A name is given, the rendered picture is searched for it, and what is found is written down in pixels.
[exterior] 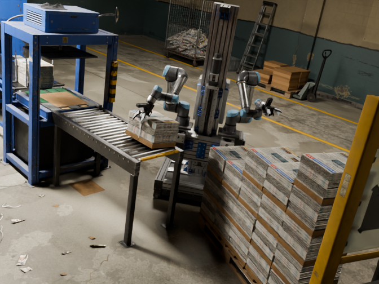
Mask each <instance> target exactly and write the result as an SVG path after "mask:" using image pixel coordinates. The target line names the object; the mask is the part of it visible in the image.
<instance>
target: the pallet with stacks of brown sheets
mask: <svg viewBox="0 0 379 284"><path fill-rule="evenodd" d="M253 71H255V72H258V73H259V74H260V77H261V80H260V83H261V84H264V85H266V88H263V87H260V86H256V87H258V88H260V89H263V90H266V91H269V92H272V93H275V94H277V95H280V96H283V97H287V98H289V99H291V98H292V95H293V94H299V92H300V91H301V90H302V89H303V87H304V86H305V84H306V83H307V82H308V77H309V74H310V71H309V70H305V69H301V68H298V67H295V66H289V65H288V64H284V63H280V62H277V61H273V60H271V61H265V63H264V67H263V69H257V70H253ZM273 88H276V89H279V90H282V91H285V94H284V95H283V94H280V93H278V92H275V91H273Z"/></svg>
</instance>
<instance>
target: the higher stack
mask: <svg viewBox="0 0 379 284"><path fill-rule="evenodd" d="M347 158H348V154H347V153H344V152H335V153H324V152H323V153H306V154H302V156H301V159H300V163H299V168H298V169H299V170H298V172H297V177H296V179H297V180H298V181H299V182H301V183H302V184H303V185H304V186H306V187H307V188H309V190H311V191H312V192H314V193H315V194H316V195H318V196H319V197H320V198H322V199H323V200H324V199H330V198H335V197H336V194H337V191H338V187H339V185H340V181H341V177H342V174H343V171H344V168H345V165H346V161H347ZM289 200H290V201H289V206H288V210H289V211H291V212H292V213H293V214H294V215H295V216H296V217H297V218H299V219H300V221H302V222H303V223H304V224H305V225H306V226H308V227H309V228H310V229H311V230H312V231H319V230H326V227H327V224H328V220H329V217H330V213H331V210H332V207H333V204H331V205H320V204H319V203H317V202H316V201H315V200H314V199H312V198H311V197H310V196H308V195H307V194H306V193H305V192H303V191H302V190H300V189H299V188H298V187H297V186H295V185H294V186H293V188H292V192H291V194H290V199H289ZM323 237H324V236H316V237H311V236H310V235H309V234H308V233H306V232H305V231H304V230H303V229H302V228H301V227H300V226H299V225H298V224H297V223H295V222H294V221H293V220H292V219H291V218H290V217H289V216H288V215H285V216H284V222H283V227H282V228H281V230H280V238H281V239H282V240H283V241H284V242H285V243H286V244H287V245H288V246H289V247H290V248H291V249H292V250H293V251H294V252H295V253H296V254H297V255H298V256H299V257H300V258H301V259H302V260H303V261H304V262H305V261H309V260H314V259H317V257H318V253H319V250H320V246H321V243H322V240H323ZM277 244H278V245H277V249H276V250H275V251H276V252H275V254H274V255H275V258H274V262H273V264H274V265H275V267H277V269H278V270H279V271H280V272H281V273H282V274H283V276H284V277H285V278H286V279H287V280H288V281H289V282H290V283H291V284H309V282H310V279H311V275H312V272H313V269H314V266H315V264H313V265H308V266H304V267H303V266H302V265H301V264H300V263H299V262H298V261H297V260H296V259H295V258H294V257H293V256H292V255H291V254H290V253H289V252H288V251H287V250H286V249H285V248H284V247H283V246H282V245H281V244H280V243H279V242H278V243H277ZM342 266H343V264H340V265H339V266H338V269H337V272H336V275H335V278H334V281H338V279H340V276H341V269H342ZM267 284H285V283H284V282H283V280H282V279H281V278H280V277H279V276H278V275H277V274H276V273H275V271H274V270H273V269H271V271H270V277H269V280H268V281H267Z"/></svg>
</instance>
